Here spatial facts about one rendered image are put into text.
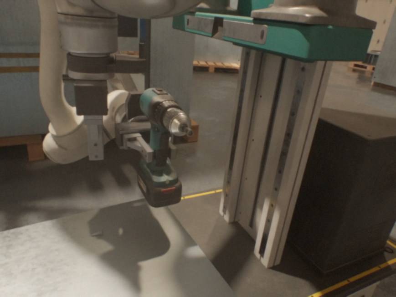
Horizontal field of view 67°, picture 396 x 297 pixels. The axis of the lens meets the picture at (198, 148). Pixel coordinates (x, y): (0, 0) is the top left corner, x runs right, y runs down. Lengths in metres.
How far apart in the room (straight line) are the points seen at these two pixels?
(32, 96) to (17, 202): 0.79
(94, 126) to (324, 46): 0.43
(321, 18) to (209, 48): 6.03
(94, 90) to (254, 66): 0.66
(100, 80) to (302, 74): 0.55
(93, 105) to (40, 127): 2.05
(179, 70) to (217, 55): 4.02
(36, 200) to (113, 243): 1.41
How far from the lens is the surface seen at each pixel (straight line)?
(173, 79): 2.65
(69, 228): 0.75
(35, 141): 2.48
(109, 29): 0.52
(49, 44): 0.76
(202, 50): 6.58
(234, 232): 1.26
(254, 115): 1.10
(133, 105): 0.76
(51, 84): 0.79
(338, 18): 0.63
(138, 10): 0.39
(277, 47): 0.64
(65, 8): 0.52
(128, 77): 1.80
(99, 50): 0.51
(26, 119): 2.53
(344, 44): 0.64
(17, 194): 2.16
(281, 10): 0.65
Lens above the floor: 1.12
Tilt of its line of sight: 25 degrees down
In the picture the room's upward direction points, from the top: 5 degrees clockwise
